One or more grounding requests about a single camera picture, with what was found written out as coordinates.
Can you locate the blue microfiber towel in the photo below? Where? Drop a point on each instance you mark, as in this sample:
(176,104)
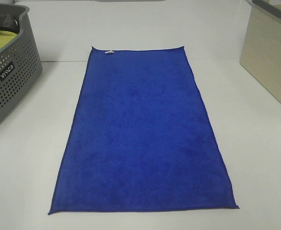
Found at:
(141,139)

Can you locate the grey perforated laundry basket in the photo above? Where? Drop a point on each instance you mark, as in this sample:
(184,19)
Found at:
(20,64)

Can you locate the beige storage box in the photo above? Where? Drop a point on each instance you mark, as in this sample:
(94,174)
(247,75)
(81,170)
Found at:
(261,52)

